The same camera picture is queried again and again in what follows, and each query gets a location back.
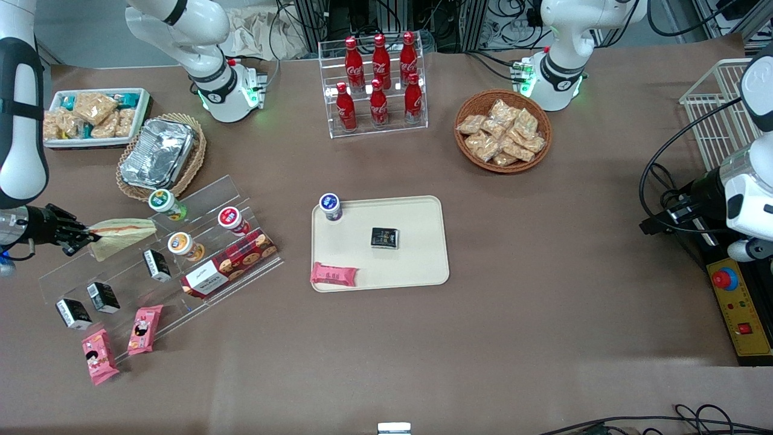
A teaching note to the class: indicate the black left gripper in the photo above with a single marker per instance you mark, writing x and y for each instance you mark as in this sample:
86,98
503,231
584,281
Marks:
703,191

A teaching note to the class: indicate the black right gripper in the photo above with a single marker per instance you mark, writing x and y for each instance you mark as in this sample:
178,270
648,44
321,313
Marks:
43,225

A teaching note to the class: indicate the triangle sandwich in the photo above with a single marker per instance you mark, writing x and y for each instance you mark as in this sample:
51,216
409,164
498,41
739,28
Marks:
127,232

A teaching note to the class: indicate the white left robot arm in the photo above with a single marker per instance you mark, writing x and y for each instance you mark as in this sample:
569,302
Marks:
561,36

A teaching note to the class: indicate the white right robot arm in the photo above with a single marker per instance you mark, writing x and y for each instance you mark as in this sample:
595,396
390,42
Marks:
181,30

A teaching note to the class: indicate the cream plastic tray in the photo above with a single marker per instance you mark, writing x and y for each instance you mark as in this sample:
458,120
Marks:
410,266

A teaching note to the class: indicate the black white small box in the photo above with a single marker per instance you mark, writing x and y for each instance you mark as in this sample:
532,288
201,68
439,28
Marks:
73,314
102,297
157,266

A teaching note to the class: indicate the red emergency stop button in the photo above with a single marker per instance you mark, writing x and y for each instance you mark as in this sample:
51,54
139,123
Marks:
721,279

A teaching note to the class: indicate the green-lid yogurt cup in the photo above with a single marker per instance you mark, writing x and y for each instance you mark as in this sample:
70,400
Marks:
166,203

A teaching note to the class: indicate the teal snack packet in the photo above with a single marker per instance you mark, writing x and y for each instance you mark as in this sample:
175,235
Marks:
67,101
86,132
128,96

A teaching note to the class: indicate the orange yogurt cup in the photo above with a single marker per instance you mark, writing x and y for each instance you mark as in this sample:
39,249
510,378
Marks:
184,244

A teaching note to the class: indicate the beige crispy snack packet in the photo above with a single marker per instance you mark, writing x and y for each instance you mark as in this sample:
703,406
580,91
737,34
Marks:
125,121
95,107
53,125
105,128
72,125

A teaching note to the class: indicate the aluminium foil container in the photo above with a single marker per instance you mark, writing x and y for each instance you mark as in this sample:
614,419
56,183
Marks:
157,154

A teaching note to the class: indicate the pink cartoon snack packet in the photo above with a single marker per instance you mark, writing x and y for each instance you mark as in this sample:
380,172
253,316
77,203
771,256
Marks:
145,329
99,357

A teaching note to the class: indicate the clear acrylic stepped shelf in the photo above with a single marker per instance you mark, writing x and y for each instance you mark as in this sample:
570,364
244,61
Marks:
205,205

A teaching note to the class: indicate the white rectangular bin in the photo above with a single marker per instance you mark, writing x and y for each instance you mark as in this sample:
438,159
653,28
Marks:
144,115

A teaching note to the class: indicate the foil packs in wicker basket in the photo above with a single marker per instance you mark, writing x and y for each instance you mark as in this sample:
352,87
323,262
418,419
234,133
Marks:
196,163

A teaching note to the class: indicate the red-lid yogurt cup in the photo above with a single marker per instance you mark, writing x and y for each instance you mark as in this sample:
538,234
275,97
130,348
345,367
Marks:
232,220

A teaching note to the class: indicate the yellow black control box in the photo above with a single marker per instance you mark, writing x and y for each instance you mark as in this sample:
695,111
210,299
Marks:
749,344

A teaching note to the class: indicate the red cookie box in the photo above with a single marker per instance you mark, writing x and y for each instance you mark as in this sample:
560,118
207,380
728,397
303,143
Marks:
232,263

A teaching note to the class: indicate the clear bag of crackers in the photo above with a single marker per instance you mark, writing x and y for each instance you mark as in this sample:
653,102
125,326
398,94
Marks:
501,110
525,122
518,150
504,159
534,144
494,128
482,146
470,124

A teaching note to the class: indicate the round wicker basket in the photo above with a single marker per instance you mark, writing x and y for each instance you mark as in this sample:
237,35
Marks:
477,99

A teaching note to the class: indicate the blue-lid yogurt cup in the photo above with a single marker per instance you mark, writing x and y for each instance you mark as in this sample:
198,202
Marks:
330,206

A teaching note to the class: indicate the pink wrapped snack bar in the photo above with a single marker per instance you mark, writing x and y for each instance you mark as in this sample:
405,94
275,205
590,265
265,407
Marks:
333,275

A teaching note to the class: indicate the crumpled white cloth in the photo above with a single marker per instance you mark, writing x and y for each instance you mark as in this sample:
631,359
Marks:
253,33

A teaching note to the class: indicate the red cola bottle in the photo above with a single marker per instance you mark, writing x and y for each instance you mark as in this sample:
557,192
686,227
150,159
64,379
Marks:
378,107
354,69
409,60
381,63
413,103
346,112

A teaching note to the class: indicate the black gold-print small box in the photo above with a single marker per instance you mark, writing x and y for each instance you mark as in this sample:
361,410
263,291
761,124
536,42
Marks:
384,238

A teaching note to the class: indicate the metal equipment rack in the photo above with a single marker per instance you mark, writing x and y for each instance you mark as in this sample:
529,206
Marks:
447,24

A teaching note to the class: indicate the clear acrylic bottle rack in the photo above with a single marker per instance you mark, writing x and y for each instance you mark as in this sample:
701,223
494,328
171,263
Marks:
395,130

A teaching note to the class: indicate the small white silver object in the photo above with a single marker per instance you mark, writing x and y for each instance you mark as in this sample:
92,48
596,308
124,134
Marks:
394,428

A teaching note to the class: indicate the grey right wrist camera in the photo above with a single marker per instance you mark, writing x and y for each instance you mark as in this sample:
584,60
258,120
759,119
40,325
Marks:
3,266

